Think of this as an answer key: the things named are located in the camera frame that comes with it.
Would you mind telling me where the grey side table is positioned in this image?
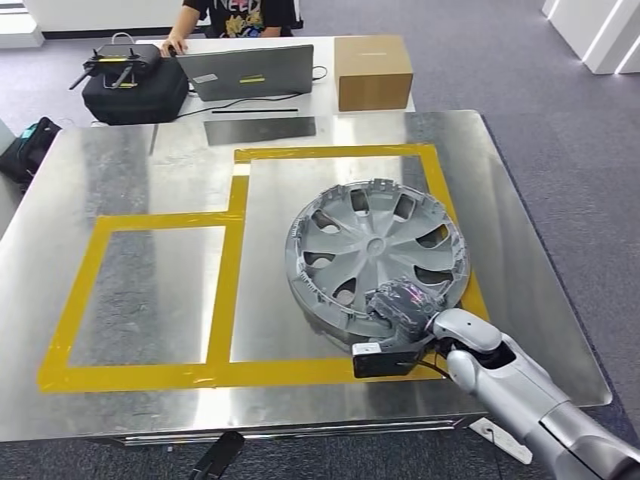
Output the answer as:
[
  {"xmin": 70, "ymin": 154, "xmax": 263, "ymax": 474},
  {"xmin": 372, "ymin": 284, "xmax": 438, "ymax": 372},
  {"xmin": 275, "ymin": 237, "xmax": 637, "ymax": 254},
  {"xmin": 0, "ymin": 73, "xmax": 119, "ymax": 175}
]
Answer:
[{"xmin": 0, "ymin": 119, "xmax": 23, "ymax": 241}]

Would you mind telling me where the black robot body part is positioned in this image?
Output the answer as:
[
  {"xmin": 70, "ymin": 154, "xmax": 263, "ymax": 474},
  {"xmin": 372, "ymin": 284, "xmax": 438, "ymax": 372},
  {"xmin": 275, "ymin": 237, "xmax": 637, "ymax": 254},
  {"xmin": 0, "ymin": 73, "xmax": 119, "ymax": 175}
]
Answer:
[{"xmin": 189, "ymin": 430, "xmax": 246, "ymax": 480}]

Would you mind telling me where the thin black strip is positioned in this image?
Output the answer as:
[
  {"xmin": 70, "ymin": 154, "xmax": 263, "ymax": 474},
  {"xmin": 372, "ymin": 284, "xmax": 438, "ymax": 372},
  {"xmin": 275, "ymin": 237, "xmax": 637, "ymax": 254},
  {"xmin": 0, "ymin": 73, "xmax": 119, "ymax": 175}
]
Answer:
[{"xmin": 211, "ymin": 107, "xmax": 300, "ymax": 115}]

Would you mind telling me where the person's right hand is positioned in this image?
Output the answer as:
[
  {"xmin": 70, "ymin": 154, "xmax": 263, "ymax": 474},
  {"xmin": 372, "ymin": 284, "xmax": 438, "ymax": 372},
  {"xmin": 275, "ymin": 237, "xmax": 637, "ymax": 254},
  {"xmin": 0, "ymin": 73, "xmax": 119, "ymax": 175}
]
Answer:
[{"xmin": 159, "ymin": 36, "xmax": 189, "ymax": 58}]

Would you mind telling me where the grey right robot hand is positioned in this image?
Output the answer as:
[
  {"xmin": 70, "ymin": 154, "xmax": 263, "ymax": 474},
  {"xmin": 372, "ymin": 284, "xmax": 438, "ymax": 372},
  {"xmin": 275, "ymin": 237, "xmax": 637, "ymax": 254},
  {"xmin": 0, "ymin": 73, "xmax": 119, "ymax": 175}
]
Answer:
[{"xmin": 366, "ymin": 279, "xmax": 442, "ymax": 347}]

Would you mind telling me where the stainless steel workbench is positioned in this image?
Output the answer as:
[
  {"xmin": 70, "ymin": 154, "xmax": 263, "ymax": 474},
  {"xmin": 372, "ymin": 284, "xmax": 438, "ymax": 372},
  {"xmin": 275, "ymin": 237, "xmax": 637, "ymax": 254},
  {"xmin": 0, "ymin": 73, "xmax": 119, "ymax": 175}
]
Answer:
[{"xmin": 0, "ymin": 109, "xmax": 614, "ymax": 446}]

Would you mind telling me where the grey laptop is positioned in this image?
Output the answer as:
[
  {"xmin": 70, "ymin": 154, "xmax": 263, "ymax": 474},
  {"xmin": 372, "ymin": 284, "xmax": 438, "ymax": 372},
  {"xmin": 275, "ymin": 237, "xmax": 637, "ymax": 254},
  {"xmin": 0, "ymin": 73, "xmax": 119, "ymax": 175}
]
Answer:
[{"xmin": 176, "ymin": 44, "xmax": 315, "ymax": 103}]

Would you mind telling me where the seated person at laptop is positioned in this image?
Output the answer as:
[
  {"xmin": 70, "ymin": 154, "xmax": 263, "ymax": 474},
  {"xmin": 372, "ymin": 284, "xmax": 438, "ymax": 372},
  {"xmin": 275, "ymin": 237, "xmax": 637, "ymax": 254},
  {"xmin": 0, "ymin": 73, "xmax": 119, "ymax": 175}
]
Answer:
[{"xmin": 159, "ymin": 0, "xmax": 303, "ymax": 58}]

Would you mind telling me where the black remote controller with antennas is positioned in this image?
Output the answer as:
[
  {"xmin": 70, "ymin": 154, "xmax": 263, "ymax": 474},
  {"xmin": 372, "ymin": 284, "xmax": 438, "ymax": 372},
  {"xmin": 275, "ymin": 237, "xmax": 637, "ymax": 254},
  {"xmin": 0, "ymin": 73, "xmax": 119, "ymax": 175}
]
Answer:
[{"xmin": 69, "ymin": 42, "xmax": 164, "ymax": 91}]

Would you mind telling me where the black bag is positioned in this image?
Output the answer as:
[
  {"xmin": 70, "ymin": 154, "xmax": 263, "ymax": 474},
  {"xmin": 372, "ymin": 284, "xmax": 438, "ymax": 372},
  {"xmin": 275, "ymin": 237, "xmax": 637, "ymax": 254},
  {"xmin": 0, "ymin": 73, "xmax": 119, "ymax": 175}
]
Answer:
[{"xmin": 0, "ymin": 117, "xmax": 62, "ymax": 188}]

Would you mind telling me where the white power strip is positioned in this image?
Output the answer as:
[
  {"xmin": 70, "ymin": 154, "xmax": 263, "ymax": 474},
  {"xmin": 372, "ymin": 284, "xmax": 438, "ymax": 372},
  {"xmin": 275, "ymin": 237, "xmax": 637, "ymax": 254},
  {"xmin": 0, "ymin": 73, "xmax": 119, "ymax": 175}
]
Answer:
[{"xmin": 469, "ymin": 417, "xmax": 534, "ymax": 466}]

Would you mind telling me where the brown cardboard box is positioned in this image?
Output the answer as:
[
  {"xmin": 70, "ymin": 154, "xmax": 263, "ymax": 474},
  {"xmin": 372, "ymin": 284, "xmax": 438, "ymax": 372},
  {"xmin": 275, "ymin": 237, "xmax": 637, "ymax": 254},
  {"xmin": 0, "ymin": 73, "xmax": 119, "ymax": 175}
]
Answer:
[{"xmin": 334, "ymin": 34, "xmax": 414, "ymax": 113}]

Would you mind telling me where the white desk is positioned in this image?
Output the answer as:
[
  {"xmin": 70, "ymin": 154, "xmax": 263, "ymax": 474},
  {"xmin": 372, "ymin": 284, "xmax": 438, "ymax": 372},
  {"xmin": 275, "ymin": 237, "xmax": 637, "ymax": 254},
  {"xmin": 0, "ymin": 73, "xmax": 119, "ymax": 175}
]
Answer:
[{"xmin": 134, "ymin": 36, "xmax": 417, "ymax": 125}]

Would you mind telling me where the black carrying case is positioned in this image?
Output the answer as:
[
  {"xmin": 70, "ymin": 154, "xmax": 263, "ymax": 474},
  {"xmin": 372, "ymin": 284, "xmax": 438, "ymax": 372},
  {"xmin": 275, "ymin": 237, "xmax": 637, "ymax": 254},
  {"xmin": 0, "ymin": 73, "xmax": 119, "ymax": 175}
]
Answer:
[{"xmin": 81, "ymin": 56, "xmax": 190, "ymax": 126}]

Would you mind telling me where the grey plastic wheel hubcap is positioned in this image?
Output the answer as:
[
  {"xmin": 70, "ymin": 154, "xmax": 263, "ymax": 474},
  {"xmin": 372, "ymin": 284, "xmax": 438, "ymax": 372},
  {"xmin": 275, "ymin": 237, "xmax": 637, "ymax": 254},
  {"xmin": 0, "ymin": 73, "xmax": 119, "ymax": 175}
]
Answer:
[{"xmin": 285, "ymin": 177, "xmax": 471, "ymax": 350}]

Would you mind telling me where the white partition block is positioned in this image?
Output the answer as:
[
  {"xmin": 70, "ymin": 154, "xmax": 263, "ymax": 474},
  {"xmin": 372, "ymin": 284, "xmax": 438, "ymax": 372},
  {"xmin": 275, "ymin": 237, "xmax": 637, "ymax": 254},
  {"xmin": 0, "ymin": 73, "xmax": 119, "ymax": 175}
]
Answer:
[{"xmin": 542, "ymin": 0, "xmax": 640, "ymax": 75}]

